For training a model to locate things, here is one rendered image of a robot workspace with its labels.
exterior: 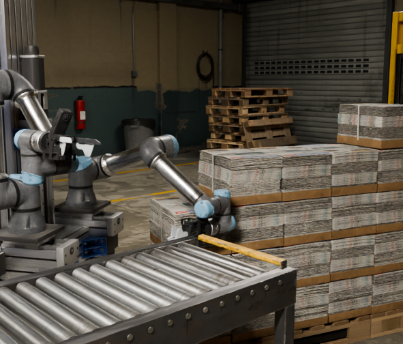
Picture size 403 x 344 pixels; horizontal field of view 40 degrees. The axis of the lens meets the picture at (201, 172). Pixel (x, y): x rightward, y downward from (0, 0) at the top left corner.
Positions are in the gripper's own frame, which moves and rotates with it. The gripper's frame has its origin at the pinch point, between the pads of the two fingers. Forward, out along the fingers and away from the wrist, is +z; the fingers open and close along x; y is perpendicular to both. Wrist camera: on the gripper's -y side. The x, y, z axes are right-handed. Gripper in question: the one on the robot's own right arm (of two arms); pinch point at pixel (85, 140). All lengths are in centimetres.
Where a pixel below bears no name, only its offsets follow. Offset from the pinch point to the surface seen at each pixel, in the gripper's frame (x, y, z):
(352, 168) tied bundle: -160, 5, 19
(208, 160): -108, 7, -36
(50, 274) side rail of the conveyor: 3.5, 44.4, -8.3
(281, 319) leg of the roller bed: -49, 54, 49
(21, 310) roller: 24, 48, 8
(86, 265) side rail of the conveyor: -9.3, 42.7, -5.9
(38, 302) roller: 18, 48, 6
